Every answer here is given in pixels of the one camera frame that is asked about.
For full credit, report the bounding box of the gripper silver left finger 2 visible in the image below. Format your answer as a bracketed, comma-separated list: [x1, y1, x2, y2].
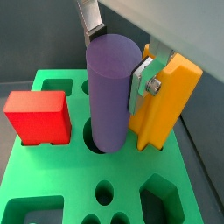
[76, 0, 107, 46]

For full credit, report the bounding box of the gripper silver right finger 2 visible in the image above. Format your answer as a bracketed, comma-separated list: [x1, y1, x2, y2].
[129, 36, 172, 115]

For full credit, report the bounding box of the purple cylinder block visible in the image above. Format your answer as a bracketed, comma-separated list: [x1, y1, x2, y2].
[86, 34, 142, 153]

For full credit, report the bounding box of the green foam shape-sorter board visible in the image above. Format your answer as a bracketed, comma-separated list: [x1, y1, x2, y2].
[0, 70, 203, 224]

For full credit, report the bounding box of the yellow star prism block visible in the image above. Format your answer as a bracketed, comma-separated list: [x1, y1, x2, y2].
[129, 45, 202, 151]

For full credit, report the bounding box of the red rectangular block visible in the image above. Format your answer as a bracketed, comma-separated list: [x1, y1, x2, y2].
[3, 91, 72, 145]

